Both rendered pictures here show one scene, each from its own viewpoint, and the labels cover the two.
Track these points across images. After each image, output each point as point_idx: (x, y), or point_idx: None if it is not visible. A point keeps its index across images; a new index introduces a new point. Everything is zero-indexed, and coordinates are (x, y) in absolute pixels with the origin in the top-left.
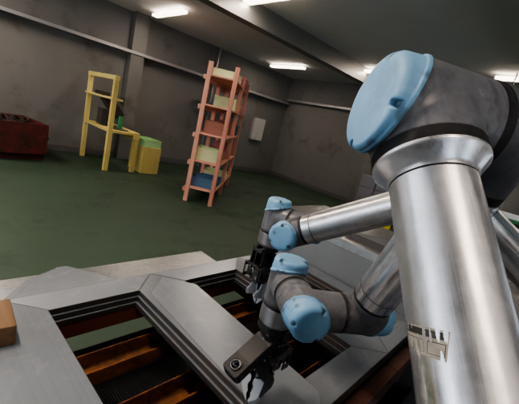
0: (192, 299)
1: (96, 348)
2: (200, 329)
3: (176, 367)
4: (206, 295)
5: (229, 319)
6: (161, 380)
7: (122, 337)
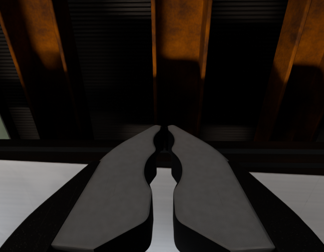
0: (32, 205)
1: None
2: (153, 244)
3: (86, 94)
4: (14, 166)
5: (150, 183)
6: (100, 122)
7: (11, 137)
